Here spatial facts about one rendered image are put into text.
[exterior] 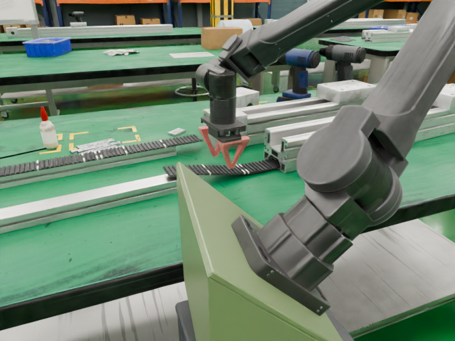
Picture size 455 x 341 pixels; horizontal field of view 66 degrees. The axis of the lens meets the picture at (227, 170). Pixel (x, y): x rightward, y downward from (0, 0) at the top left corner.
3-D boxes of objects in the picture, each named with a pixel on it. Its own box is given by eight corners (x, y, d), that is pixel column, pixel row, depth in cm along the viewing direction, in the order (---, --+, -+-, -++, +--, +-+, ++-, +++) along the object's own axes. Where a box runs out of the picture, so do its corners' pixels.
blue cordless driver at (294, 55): (305, 116, 125) (312, 52, 116) (261, 105, 137) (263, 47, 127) (316, 111, 130) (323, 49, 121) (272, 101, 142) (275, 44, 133)
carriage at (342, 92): (337, 112, 110) (340, 91, 107) (315, 104, 118) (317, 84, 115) (374, 106, 116) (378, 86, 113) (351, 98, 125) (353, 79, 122)
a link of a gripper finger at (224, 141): (233, 157, 84) (233, 120, 80) (249, 168, 78) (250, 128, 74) (208, 163, 81) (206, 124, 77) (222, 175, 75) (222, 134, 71)
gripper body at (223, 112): (225, 120, 83) (225, 89, 80) (247, 132, 75) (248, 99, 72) (200, 124, 80) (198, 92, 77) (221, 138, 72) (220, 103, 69)
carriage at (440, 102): (446, 118, 104) (453, 96, 101) (414, 109, 113) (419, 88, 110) (479, 111, 111) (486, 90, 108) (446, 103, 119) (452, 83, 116)
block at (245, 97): (242, 126, 115) (242, 98, 111) (219, 118, 123) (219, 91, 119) (263, 120, 121) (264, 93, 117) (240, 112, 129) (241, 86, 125)
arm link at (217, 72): (214, 70, 69) (241, 68, 71) (202, 65, 74) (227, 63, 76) (214, 105, 72) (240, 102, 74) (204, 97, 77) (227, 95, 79)
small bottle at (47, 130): (59, 148, 99) (49, 107, 94) (44, 150, 98) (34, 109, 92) (58, 143, 102) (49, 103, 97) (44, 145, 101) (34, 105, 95)
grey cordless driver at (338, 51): (350, 107, 134) (360, 48, 124) (305, 99, 146) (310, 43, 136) (358, 103, 139) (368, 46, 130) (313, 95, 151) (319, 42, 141)
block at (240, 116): (222, 155, 94) (221, 122, 90) (204, 140, 104) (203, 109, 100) (250, 149, 98) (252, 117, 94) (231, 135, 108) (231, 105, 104)
